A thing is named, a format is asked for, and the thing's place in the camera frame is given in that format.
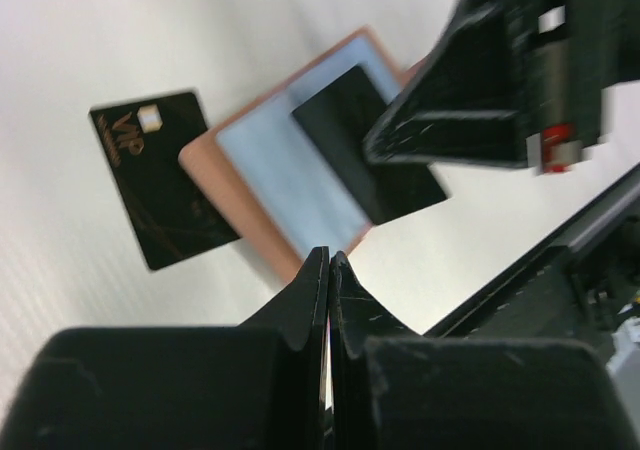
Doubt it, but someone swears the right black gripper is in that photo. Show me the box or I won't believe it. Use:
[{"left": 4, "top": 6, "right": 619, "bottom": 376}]
[{"left": 363, "top": 0, "right": 639, "bottom": 173}]

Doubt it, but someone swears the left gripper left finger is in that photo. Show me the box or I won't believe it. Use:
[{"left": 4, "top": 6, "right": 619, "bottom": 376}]
[{"left": 1, "top": 247, "right": 330, "bottom": 449}]

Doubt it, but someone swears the black credit card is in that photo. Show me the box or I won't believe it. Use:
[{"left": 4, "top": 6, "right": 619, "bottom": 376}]
[
  {"left": 291, "top": 64, "right": 449, "bottom": 226},
  {"left": 89, "top": 89, "right": 239, "bottom": 271}
]

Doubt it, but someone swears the brown leather card holder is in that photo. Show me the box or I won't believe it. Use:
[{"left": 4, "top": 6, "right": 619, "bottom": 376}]
[{"left": 179, "top": 26, "right": 408, "bottom": 283}]

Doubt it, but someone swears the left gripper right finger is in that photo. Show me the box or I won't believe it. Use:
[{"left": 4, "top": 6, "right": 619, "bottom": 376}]
[{"left": 329, "top": 253, "right": 639, "bottom": 449}]

